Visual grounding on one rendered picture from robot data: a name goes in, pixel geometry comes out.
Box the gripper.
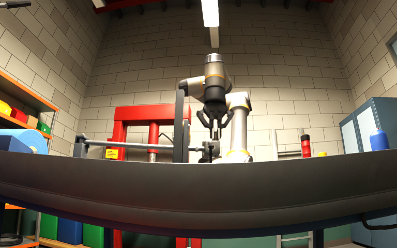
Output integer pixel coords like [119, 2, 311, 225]
[196, 86, 235, 140]

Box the grey rod socket block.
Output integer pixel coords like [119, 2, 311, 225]
[202, 140, 221, 156]

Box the grey control rod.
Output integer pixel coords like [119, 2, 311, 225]
[83, 139, 205, 153]

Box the dark grey rod end block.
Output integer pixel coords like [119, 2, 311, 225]
[73, 133, 91, 159]

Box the grey ladder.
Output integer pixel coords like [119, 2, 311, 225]
[271, 128, 314, 248]

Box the dark grey workbench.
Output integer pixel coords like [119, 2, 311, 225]
[0, 150, 397, 248]

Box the red fire extinguisher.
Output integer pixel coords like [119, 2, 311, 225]
[300, 128, 312, 159]

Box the red ceiling beam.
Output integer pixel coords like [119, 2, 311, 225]
[93, 0, 170, 15]

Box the blue-grey cabinet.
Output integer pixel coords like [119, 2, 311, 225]
[339, 97, 397, 248]

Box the blue gas bottle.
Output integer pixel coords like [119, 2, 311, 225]
[369, 127, 390, 152]

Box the green box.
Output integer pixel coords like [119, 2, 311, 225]
[36, 120, 52, 135]

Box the blue crate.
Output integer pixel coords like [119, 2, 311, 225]
[57, 216, 84, 246]

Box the light blue roll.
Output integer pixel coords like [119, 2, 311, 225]
[0, 128, 49, 155]

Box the orange shelf unit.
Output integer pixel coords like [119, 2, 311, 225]
[0, 69, 60, 248]

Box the window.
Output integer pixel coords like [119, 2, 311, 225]
[385, 30, 397, 69]

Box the red box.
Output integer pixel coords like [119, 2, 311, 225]
[10, 106, 28, 123]

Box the dark blue box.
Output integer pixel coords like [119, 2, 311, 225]
[0, 135, 34, 154]

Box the yellow box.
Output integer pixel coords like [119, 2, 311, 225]
[0, 100, 12, 117]

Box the dark green crate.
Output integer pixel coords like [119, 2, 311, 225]
[20, 209, 38, 237]

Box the dark grey bar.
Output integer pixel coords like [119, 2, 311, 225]
[0, 0, 32, 9]

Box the red press frame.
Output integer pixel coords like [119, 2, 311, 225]
[106, 103, 202, 248]

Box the black hose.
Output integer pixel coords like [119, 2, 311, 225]
[361, 212, 397, 231]

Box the black cable coil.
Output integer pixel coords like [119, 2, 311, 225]
[0, 233, 24, 247]

